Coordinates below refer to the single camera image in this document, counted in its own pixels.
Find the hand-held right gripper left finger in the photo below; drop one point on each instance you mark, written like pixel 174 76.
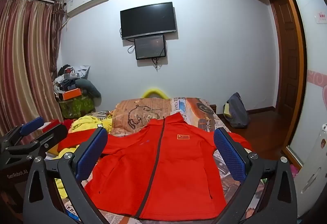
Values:
pixel 92 155

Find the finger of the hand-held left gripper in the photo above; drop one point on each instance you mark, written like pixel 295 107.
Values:
pixel 32 125
pixel 52 134

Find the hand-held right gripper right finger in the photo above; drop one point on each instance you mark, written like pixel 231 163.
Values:
pixel 230 156

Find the red zip jacket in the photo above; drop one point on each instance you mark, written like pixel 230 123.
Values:
pixel 173 162

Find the red plush cloth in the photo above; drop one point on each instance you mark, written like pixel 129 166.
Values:
pixel 68 125

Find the yellow printed blanket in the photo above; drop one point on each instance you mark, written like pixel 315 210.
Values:
pixel 86 122

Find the green patterned cloth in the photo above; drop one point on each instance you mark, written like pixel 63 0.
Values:
pixel 76 109

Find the grey bag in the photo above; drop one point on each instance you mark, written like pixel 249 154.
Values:
pixel 237 111

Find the orange box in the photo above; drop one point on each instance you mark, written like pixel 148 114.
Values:
pixel 72 94

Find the yellow paper bag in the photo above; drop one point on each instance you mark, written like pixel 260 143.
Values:
pixel 226 110

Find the pile of clutter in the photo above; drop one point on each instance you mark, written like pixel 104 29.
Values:
pixel 65 78

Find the printed bed sheet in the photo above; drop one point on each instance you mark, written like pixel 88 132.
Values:
pixel 132 114

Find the dark grey pillow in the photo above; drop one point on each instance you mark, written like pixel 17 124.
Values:
pixel 88 86

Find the striped red curtain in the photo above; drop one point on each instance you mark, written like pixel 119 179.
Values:
pixel 25 60

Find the pink toy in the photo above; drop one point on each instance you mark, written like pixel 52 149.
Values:
pixel 293 170

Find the white wardrobe sliding door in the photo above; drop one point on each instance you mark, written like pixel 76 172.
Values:
pixel 315 111

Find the brown wooden door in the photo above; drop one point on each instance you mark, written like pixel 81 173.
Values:
pixel 286 60

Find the white air conditioner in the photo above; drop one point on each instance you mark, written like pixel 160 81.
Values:
pixel 86 0

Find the small black wall monitor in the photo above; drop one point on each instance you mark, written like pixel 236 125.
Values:
pixel 150 47

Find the black wall television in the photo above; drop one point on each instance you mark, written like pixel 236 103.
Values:
pixel 148 21

